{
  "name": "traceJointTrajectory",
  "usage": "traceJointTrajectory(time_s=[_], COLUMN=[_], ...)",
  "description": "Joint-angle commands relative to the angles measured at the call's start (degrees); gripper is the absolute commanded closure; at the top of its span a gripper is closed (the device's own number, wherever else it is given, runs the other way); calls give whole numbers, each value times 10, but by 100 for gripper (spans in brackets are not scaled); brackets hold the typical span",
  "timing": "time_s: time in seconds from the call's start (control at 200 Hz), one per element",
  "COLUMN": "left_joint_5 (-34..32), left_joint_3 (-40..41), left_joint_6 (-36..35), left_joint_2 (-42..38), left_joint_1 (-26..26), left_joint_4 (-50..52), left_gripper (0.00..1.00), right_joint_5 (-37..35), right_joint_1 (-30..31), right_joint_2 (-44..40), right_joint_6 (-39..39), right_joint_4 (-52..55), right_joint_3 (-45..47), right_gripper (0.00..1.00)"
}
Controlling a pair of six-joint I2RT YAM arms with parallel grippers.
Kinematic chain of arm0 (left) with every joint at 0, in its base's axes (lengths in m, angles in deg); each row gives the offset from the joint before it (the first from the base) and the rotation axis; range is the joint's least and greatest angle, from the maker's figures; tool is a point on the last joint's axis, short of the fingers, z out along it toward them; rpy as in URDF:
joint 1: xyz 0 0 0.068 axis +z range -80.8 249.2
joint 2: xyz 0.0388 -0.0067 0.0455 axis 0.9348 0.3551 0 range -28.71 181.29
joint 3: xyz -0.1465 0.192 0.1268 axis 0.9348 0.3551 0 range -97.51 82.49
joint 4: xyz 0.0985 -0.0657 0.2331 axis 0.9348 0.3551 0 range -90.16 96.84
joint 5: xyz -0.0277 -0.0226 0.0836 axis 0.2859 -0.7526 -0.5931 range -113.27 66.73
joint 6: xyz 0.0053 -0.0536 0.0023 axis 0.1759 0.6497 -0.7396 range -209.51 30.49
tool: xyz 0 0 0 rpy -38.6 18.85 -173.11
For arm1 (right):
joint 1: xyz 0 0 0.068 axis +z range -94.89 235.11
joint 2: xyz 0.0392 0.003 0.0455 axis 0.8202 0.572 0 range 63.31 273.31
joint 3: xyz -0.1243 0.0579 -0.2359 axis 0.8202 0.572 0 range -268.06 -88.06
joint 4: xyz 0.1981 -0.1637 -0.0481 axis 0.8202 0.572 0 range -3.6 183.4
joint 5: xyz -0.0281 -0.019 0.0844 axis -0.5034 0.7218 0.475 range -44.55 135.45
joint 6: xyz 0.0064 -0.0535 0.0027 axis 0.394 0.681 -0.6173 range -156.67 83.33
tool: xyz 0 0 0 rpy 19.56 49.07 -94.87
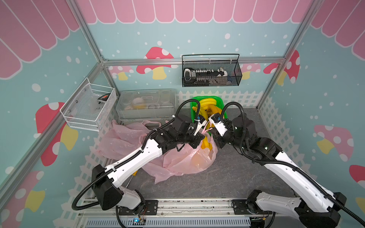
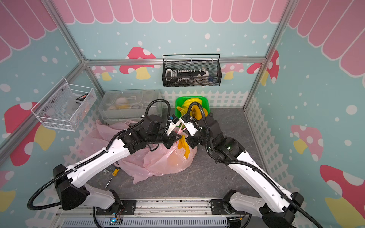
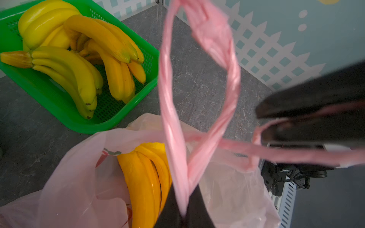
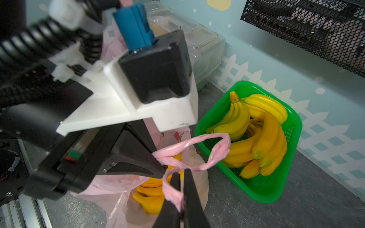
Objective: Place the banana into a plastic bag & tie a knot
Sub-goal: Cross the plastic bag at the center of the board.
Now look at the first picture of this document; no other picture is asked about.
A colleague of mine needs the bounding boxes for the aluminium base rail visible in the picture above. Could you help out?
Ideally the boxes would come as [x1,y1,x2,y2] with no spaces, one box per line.
[74,198,303,228]

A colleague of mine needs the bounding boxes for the white wire mesh basket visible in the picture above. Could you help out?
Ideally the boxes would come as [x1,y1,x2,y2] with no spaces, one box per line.
[60,78,117,132]

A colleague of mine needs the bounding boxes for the yellow banana bunch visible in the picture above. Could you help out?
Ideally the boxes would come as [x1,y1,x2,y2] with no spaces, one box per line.
[201,136,213,151]

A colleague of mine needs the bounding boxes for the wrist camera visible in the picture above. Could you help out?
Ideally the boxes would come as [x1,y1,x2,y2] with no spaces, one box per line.
[209,113,228,136]
[194,118,207,136]

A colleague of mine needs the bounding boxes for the green plastic basket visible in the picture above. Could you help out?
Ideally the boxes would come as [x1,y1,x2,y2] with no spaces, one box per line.
[190,96,224,123]

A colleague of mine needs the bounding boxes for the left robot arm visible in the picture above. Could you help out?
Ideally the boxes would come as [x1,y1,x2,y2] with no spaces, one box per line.
[71,99,207,214]

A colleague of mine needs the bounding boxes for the black wire mesh basket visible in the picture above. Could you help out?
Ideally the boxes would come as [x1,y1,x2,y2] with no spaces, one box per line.
[181,54,242,87]

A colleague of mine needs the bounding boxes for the yellow handle screwdriver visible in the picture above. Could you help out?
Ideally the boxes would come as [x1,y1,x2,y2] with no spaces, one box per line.
[125,171,138,188]

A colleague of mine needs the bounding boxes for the clear plastic storage box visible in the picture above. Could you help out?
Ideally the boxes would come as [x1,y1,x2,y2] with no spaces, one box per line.
[116,89,177,122]

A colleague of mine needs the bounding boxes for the pink plastic bags pile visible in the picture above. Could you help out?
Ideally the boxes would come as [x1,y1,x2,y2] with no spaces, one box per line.
[96,119,163,160]

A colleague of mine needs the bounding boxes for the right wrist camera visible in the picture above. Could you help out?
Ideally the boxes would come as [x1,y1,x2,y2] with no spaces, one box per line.
[209,113,228,136]

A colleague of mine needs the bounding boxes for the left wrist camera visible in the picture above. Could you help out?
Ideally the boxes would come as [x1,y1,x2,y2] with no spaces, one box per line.
[194,118,207,136]

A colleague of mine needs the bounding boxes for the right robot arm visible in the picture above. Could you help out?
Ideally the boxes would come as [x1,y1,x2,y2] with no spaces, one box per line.
[209,102,365,228]

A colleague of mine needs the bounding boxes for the bananas in green basket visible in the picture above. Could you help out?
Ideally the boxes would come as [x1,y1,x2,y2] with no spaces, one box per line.
[194,96,224,117]

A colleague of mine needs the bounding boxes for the pink plastic bag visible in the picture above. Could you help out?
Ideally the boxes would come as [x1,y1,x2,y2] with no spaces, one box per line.
[142,132,218,184]

